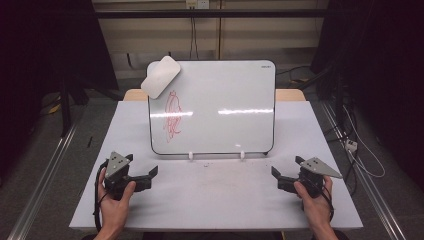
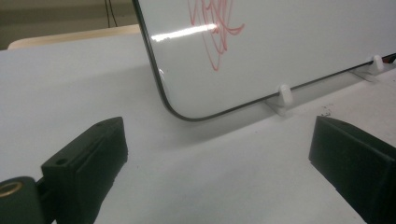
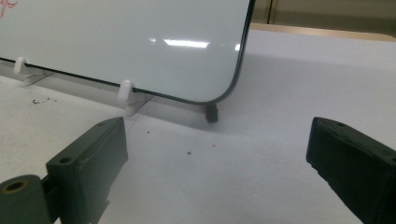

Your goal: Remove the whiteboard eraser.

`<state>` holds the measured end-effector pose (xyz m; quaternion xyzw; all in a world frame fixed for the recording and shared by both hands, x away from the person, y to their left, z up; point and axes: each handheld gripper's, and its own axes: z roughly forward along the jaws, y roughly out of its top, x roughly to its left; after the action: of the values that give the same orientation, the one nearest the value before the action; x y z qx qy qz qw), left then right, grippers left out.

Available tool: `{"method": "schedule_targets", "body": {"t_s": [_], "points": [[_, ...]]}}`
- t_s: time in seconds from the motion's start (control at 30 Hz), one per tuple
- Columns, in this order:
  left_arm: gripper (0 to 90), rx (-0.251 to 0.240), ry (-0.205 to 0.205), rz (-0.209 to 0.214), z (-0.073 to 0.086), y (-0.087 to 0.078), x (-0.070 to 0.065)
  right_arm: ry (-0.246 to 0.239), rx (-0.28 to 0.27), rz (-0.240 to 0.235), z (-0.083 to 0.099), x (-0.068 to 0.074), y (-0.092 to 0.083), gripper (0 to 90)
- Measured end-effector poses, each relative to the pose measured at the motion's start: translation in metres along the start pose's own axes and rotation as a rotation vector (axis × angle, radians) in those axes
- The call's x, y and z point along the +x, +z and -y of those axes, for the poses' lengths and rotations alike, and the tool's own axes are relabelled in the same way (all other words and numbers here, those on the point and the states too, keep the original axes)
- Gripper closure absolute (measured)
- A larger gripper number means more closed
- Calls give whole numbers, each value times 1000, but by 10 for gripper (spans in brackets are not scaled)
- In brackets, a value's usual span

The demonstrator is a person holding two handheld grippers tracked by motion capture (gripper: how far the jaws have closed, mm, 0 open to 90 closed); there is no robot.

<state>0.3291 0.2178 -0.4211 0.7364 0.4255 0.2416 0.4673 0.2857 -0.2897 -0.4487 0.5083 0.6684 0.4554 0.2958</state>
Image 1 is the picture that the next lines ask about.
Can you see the person's left hand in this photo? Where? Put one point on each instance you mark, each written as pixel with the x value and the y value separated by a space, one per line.
pixel 113 210

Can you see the white whiteboard with black rim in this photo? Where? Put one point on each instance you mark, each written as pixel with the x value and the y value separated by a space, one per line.
pixel 226 100

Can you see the white whiteboard eraser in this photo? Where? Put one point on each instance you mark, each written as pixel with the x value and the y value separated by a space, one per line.
pixel 160 77

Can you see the person's right hand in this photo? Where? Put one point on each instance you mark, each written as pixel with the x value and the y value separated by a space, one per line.
pixel 316 208

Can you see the black metal stand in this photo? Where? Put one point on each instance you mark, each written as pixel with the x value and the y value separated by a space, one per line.
pixel 65 106

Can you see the white power strip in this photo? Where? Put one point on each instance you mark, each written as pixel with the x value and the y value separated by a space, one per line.
pixel 351 145

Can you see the white wall socket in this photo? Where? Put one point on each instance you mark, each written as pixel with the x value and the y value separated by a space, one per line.
pixel 197 3

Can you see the black curtain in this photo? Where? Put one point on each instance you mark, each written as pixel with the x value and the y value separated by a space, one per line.
pixel 43 66
pixel 383 73

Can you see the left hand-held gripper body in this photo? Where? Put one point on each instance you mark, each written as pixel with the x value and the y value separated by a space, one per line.
pixel 116 164

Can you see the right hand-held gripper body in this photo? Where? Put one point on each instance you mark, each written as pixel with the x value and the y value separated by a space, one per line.
pixel 316 166

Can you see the wooden table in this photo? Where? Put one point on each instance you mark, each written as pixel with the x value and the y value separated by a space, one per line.
pixel 290 95

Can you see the white whiteboard support clip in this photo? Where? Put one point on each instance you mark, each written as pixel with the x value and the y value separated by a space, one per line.
pixel 242 155
pixel 190 156

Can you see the small black floor object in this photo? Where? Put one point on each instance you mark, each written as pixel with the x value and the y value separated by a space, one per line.
pixel 89 142

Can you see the aluminium floor rail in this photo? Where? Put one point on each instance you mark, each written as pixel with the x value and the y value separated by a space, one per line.
pixel 366 186
pixel 43 183

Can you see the black horizontal bar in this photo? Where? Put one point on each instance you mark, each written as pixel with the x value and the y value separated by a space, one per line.
pixel 210 13

